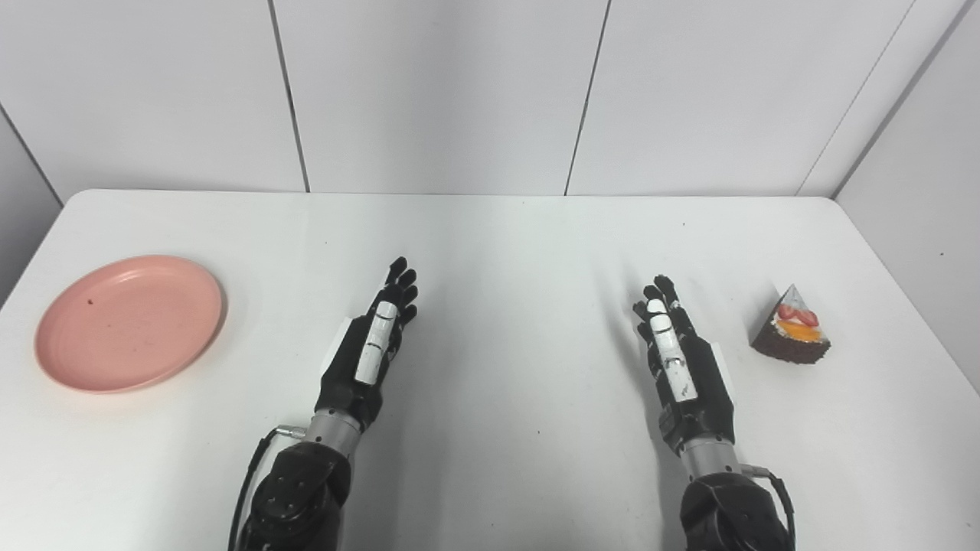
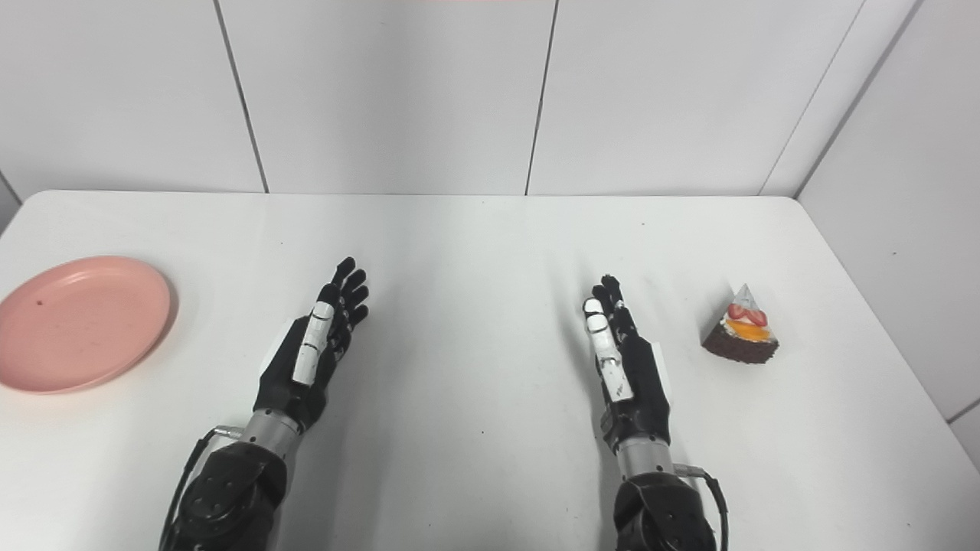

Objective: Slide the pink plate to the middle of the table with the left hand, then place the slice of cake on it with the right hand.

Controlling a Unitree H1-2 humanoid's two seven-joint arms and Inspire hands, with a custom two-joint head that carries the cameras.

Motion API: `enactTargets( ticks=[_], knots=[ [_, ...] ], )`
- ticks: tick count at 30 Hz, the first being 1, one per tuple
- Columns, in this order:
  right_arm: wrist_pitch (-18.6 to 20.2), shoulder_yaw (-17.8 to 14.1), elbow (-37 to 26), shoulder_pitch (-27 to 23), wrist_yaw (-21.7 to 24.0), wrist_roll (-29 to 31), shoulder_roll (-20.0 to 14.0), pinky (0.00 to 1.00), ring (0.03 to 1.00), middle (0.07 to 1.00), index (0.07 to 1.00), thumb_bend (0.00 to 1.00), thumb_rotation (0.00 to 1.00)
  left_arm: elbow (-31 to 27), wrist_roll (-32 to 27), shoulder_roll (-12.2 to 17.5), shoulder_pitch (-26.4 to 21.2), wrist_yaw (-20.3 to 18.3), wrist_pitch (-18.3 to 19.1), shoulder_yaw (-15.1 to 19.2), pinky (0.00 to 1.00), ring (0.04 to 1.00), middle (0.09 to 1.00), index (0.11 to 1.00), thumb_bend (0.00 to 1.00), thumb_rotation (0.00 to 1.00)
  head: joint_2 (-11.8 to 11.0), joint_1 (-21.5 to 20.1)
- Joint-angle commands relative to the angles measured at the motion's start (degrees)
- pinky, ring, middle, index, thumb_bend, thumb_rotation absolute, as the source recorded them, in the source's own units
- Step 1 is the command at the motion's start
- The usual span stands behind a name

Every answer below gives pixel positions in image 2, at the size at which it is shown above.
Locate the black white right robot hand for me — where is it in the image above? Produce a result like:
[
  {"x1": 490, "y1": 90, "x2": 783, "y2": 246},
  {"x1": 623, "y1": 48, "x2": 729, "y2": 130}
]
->
[{"x1": 583, "y1": 274, "x2": 675, "y2": 455}]

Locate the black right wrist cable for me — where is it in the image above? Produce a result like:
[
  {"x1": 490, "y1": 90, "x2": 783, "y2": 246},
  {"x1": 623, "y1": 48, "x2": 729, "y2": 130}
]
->
[{"x1": 674, "y1": 463, "x2": 730, "y2": 551}]

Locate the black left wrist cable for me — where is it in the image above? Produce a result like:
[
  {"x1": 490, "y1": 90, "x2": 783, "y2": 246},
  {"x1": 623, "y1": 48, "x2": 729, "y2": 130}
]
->
[{"x1": 159, "y1": 425, "x2": 244, "y2": 551}]

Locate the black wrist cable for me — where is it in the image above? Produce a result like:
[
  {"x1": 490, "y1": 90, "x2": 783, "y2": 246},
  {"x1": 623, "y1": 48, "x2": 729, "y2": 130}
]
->
[
  {"x1": 159, "y1": 425, "x2": 244, "y2": 551},
  {"x1": 674, "y1": 463, "x2": 730, "y2": 551}
]

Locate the pink round plate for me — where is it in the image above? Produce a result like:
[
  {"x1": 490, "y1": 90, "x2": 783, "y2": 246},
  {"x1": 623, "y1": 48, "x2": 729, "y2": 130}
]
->
[{"x1": 0, "y1": 256, "x2": 174, "y2": 396}]

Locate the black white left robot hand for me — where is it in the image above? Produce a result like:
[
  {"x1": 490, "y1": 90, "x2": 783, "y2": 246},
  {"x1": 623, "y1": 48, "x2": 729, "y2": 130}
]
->
[{"x1": 253, "y1": 256, "x2": 371, "y2": 434}]

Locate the chocolate fruit cake slice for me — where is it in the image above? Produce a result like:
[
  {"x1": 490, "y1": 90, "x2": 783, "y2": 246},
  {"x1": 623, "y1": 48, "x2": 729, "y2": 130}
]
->
[{"x1": 701, "y1": 283, "x2": 781, "y2": 366}]

